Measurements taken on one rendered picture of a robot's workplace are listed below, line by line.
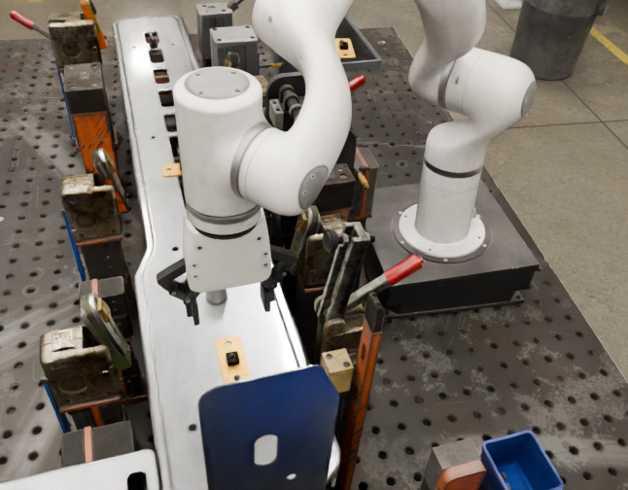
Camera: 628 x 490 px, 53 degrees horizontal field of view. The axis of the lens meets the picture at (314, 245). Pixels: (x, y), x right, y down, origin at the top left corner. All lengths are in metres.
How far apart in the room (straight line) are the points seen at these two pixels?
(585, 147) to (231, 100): 3.01
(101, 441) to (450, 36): 0.77
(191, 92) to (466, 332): 0.94
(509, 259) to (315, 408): 0.93
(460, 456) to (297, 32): 0.43
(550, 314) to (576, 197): 1.66
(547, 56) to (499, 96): 2.80
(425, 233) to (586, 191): 1.87
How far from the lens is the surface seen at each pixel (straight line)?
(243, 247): 0.71
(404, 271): 0.86
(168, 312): 0.98
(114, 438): 0.89
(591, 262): 2.79
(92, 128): 1.53
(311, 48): 0.62
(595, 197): 3.16
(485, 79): 1.17
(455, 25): 1.03
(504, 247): 1.43
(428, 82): 1.19
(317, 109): 0.59
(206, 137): 0.60
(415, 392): 1.27
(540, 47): 3.94
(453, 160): 1.26
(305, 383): 0.50
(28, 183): 1.79
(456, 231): 1.37
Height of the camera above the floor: 1.73
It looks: 43 degrees down
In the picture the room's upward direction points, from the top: 4 degrees clockwise
